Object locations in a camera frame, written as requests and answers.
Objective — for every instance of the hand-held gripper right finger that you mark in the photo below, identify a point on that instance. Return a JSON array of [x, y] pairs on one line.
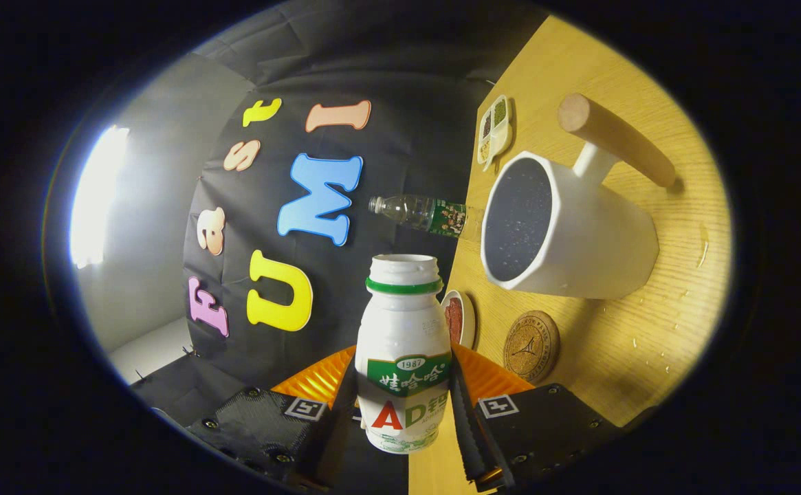
[[544, 426]]

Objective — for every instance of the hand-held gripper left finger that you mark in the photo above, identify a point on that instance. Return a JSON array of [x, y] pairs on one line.
[[262, 430]]

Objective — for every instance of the round cork coaster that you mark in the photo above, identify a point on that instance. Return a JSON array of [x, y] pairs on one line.
[[531, 347]]

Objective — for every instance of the white juice bottle green label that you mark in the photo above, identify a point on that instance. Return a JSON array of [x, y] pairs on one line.
[[400, 330]]

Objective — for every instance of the clear plastic water bottle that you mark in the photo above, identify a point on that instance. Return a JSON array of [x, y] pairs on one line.
[[421, 212]]

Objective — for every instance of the round white plate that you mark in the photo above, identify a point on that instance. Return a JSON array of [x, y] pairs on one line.
[[469, 320]]

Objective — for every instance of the red meat slice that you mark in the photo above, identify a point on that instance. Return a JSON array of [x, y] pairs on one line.
[[454, 320]]

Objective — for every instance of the wooden table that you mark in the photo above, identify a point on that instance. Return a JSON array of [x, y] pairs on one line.
[[648, 330]]

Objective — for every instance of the white divided dish with beans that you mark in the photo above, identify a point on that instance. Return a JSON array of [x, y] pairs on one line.
[[491, 141]]

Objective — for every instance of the black backdrop cloth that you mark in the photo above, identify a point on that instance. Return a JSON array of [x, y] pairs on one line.
[[386, 69]]

